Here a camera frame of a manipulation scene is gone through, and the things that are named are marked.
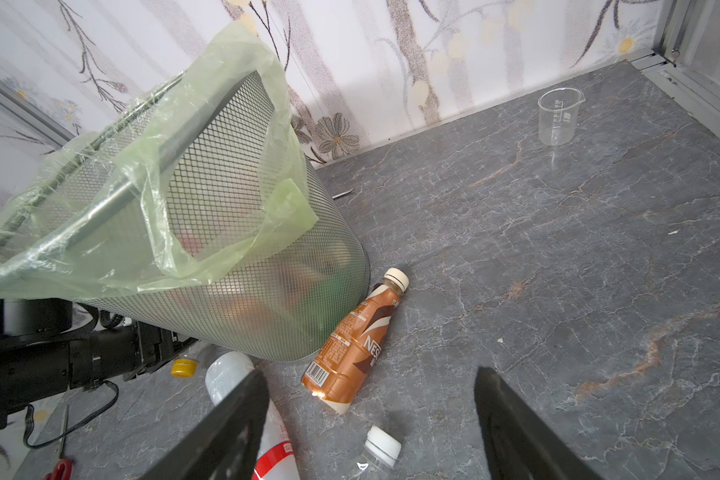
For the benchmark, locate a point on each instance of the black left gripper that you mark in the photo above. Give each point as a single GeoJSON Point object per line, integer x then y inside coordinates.
{"type": "Point", "coordinates": [42, 366]}

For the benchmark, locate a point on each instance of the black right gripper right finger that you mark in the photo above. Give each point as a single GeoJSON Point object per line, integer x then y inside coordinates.
{"type": "Point", "coordinates": [517, 443]}

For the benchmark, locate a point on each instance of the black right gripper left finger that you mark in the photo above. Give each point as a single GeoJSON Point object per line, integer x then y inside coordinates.
{"type": "Point", "coordinates": [222, 446]}

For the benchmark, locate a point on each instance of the clear bottle red cap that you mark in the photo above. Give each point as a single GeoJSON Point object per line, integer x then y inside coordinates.
{"type": "Point", "coordinates": [275, 455]}

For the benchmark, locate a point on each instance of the red label yellow cap bottle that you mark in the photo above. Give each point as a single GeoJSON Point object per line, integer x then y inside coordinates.
{"type": "Point", "coordinates": [184, 368]}

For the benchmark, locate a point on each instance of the clear crushed water bottle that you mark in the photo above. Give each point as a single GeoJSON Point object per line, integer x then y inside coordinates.
{"type": "Point", "coordinates": [378, 457]}

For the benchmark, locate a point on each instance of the orange brown coffee bottle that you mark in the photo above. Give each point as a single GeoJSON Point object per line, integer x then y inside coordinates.
{"type": "Point", "coordinates": [342, 365]}

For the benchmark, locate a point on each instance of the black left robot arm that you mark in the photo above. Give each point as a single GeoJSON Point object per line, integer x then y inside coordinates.
{"type": "Point", "coordinates": [52, 317]}

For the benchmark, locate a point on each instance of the green mesh waste bin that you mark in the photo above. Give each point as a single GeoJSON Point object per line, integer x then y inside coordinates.
{"type": "Point", "coordinates": [279, 309]}

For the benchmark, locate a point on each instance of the green plastic bin liner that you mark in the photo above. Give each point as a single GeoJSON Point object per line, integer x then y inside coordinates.
{"type": "Point", "coordinates": [201, 177]}

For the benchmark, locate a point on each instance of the clear plastic measuring cup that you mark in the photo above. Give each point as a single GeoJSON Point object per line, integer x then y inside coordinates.
{"type": "Point", "coordinates": [558, 115]}

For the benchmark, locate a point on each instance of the red handled scissors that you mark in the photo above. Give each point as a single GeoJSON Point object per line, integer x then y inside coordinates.
{"type": "Point", "coordinates": [62, 469]}

